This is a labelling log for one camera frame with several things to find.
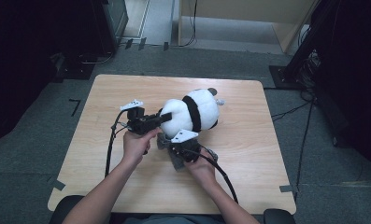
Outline hand-held gripper cable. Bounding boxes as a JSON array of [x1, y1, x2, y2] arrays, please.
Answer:
[[177, 147, 239, 204], [104, 109, 129, 178]]

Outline looped black cable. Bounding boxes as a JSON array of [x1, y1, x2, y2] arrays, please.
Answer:
[[78, 50, 116, 65]]

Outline person's grey trousers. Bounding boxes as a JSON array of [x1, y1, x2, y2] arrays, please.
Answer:
[[107, 212, 229, 224]]

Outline black floor cable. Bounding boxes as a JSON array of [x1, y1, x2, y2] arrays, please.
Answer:
[[294, 99, 316, 191], [271, 99, 315, 123]]

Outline dark curtain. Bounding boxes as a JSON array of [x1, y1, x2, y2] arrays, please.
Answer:
[[0, 0, 95, 147], [313, 0, 371, 185]]

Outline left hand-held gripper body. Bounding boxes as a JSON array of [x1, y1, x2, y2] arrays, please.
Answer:
[[120, 99, 163, 135]]

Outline person's left hand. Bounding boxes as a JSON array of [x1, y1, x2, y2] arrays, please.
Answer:
[[122, 126, 162, 166]]

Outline dark cabinet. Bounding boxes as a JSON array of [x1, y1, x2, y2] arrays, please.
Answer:
[[93, 0, 130, 55]]

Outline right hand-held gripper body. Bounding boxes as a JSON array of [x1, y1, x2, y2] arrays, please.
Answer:
[[170, 129, 203, 163]]

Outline person's right hand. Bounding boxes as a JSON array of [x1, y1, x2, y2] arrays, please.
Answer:
[[183, 148, 219, 189]]

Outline right hand-held gripper cable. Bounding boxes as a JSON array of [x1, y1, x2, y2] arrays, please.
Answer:
[[177, 147, 239, 204]]

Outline panda plush toy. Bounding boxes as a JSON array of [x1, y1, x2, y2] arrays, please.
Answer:
[[158, 88, 227, 140]]

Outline grey fluffy cloth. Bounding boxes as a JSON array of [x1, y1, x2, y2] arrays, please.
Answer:
[[155, 132, 220, 173]]

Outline black metal stand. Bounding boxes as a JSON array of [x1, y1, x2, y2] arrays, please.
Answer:
[[268, 0, 331, 91]]

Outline black chair armrest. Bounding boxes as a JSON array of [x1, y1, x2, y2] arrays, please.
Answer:
[[263, 208, 296, 224], [48, 195, 85, 224]]

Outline left hand-held gripper cable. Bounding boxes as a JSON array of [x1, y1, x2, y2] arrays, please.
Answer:
[[104, 109, 129, 178]]

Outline black stand base plate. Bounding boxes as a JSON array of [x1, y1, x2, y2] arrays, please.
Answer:
[[51, 52, 95, 82]]

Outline tangle of cables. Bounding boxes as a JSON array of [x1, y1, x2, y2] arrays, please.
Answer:
[[297, 49, 321, 91]]

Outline black tape corner mark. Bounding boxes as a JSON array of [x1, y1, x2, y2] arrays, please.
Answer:
[[68, 98, 81, 118]]

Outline light wooden desk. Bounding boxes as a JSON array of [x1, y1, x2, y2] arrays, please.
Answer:
[[178, 0, 318, 54]]

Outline black hanging cable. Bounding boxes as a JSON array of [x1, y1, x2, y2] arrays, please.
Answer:
[[178, 0, 198, 49]]

